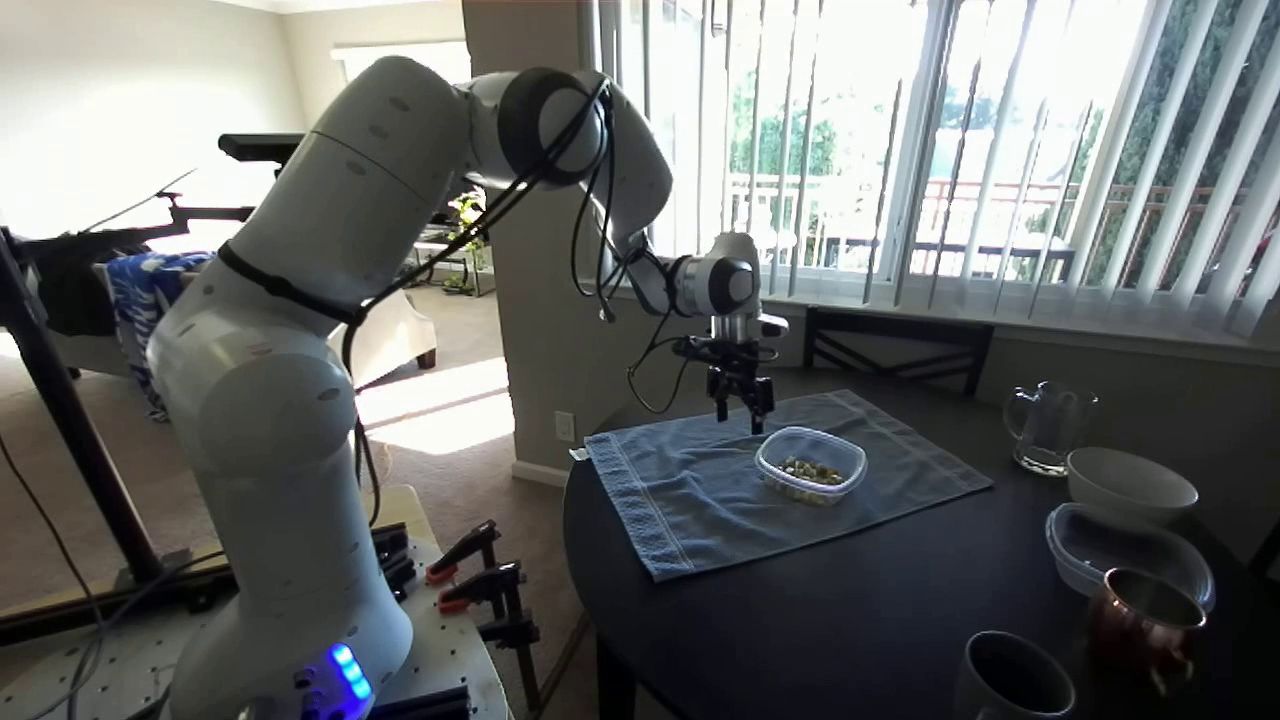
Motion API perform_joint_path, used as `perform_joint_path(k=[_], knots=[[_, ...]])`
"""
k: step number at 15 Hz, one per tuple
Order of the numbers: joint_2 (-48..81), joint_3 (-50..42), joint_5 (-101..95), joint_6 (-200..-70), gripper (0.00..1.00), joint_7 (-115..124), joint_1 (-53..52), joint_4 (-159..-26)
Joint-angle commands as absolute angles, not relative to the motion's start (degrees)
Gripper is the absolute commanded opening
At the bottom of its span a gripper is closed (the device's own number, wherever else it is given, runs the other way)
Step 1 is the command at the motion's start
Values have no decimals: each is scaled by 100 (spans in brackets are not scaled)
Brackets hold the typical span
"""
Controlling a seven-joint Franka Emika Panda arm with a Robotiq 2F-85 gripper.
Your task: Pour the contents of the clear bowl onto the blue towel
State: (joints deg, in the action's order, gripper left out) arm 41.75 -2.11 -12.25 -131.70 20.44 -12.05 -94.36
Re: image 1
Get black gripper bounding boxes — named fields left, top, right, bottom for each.
left=699, top=336, right=782, bottom=439

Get yellow candies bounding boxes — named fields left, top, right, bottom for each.
left=780, top=452, right=846, bottom=487

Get clear plastic bowl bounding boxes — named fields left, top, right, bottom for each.
left=752, top=420, right=872, bottom=513

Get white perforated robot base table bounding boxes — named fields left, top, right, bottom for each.
left=0, top=474, right=518, bottom=720

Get light blue towel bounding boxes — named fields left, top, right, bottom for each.
left=579, top=383, right=996, bottom=589

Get white ceramic bowl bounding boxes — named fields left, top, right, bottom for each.
left=1060, top=442, right=1204, bottom=532

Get black metal rack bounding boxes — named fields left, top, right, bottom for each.
left=794, top=306, right=1000, bottom=402

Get clear drinking glass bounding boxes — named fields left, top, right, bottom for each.
left=1000, top=375, right=1104, bottom=478

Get red black spring clamp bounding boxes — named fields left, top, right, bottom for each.
left=420, top=514, right=505, bottom=589
left=436, top=557, right=538, bottom=627

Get beige sofa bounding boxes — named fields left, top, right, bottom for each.
left=330, top=284, right=441, bottom=391

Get grey ceramic mug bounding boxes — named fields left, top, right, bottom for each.
left=950, top=627, right=1081, bottom=720

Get white vertical window blinds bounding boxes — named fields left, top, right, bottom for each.
left=597, top=0, right=1280, bottom=352

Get glass cup with dark drink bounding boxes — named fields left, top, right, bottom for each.
left=1086, top=563, right=1212, bottom=700

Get blue patterned blanket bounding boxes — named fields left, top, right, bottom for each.
left=105, top=246, right=207, bottom=352

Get black tripod stand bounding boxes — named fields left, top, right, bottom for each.
left=0, top=220, right=233, bottom=646

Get black hanging wrist cable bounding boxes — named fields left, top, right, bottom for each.
left=566, top=182, right=711, bottom=420

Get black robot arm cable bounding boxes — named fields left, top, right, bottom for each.
left=211, top=74, right=614, bottom=336

